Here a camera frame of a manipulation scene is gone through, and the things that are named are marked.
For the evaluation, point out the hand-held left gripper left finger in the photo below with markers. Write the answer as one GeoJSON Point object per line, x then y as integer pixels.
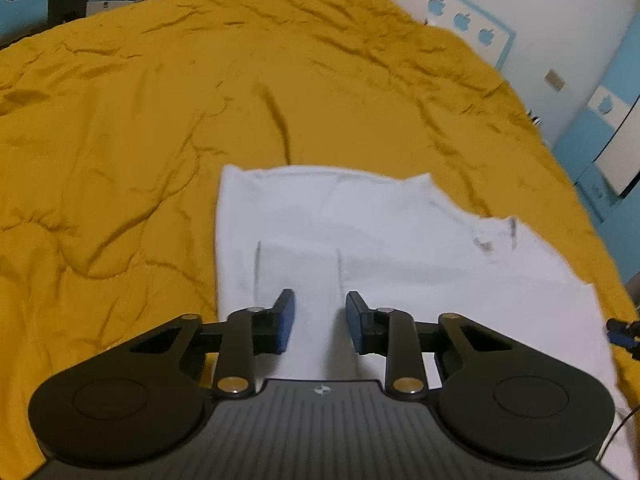
{"type": "Point", "coordinates": [286, 321]}

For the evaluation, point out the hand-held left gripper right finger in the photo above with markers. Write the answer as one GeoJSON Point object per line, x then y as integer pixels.
{"type": "Point", "coordinates": [354, 321]}

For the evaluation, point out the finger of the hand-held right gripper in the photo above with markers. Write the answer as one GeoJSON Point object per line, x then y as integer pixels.
{"type": "Point", "coordinates": [620, 332]}

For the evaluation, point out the white printed t-shirt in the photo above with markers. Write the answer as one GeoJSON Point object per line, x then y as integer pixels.
{"type": "Point", "coordinates": [380, 240]}

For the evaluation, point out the blue and white wardrobe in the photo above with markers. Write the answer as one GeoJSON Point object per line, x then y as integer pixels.
{"type": "Point", "coordinates": [600, 125]}

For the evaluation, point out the yellow quilt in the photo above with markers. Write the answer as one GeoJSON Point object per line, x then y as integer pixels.
{"type": "Point", "coordinates": [150, 135]}

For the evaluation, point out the white and blue headboard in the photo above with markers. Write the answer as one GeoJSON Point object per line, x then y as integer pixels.
{"type": "Point", "coordinates": [465, 15]}

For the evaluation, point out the wall switch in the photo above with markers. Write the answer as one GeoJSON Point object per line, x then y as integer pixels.
{"type": "Point", "coordinates": [554, 81]}

